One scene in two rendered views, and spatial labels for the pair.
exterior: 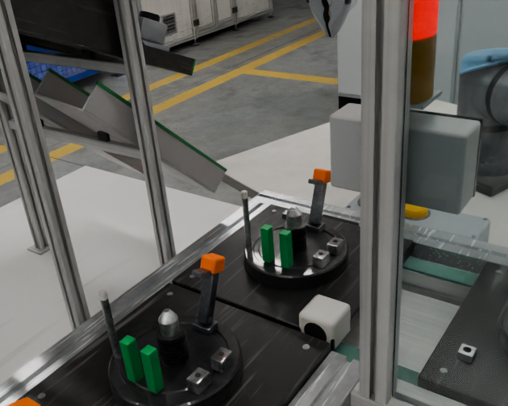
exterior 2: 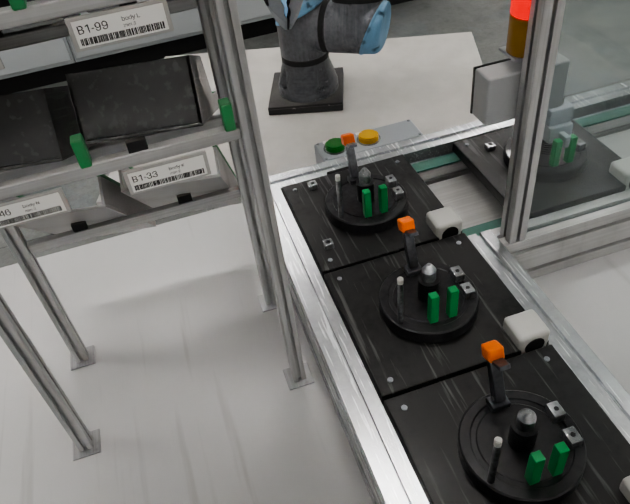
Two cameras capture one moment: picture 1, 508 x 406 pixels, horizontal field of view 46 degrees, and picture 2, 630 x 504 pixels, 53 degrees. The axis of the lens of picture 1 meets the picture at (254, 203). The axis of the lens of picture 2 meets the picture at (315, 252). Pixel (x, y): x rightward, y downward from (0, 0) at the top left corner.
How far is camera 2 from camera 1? 0.72 m
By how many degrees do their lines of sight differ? 42
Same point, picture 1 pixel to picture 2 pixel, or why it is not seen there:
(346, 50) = not seen: outside the picture
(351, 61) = not seen: outside the picture
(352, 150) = (502, 96)
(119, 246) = (153, 305)
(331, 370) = (481, 244)
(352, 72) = not seen: outside the picture
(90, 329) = (328, 335)
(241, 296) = (380, 247)
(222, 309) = (385, 261)
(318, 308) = (442, 218)
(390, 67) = (556, 35)
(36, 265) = (109, 371)
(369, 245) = (529, 146)
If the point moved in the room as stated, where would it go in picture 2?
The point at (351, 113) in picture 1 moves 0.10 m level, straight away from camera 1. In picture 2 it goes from (497, 74) to (436, 54)
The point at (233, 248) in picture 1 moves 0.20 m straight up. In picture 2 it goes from (318, 227) to (305, 124)
